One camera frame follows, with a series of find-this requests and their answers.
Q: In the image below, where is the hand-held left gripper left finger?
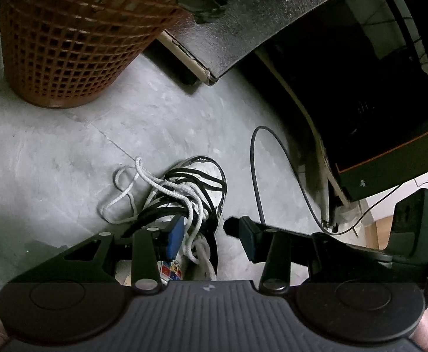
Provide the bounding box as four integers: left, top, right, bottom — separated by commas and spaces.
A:
9, 216, 186, 295

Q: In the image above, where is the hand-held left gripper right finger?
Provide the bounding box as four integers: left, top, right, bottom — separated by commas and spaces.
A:
240, 218, 413, 295

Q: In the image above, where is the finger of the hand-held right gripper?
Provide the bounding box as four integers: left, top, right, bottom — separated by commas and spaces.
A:
223, 216, 395, 267

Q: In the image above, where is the white shoelace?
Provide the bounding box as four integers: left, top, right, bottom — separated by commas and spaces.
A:
97, 156, 218, 281

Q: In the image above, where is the tan cardboard piece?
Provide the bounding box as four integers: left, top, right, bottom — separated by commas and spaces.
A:
364, 216, 397, 251

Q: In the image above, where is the black metal desk foot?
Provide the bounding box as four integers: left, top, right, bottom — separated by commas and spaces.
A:
320, 187, 351, 230

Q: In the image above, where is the black shoelace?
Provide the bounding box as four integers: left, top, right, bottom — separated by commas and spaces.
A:
124, 167, 225, 275

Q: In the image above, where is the wooden desk base board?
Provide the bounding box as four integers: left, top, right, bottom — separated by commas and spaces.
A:
254, 49, 351, 207

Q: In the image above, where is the silver desk cabinet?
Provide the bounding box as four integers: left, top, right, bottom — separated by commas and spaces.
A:
158, 0, 388, 87

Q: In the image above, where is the orange mesh waste basket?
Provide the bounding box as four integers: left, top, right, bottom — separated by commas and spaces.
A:
0, 0, 186, 110

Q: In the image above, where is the thin black wall cable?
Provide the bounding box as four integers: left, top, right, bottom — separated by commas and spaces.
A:
320, 183, 406, 236

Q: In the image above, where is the black floor cable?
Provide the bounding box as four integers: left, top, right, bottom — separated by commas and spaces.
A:
250, 126, 328, 229

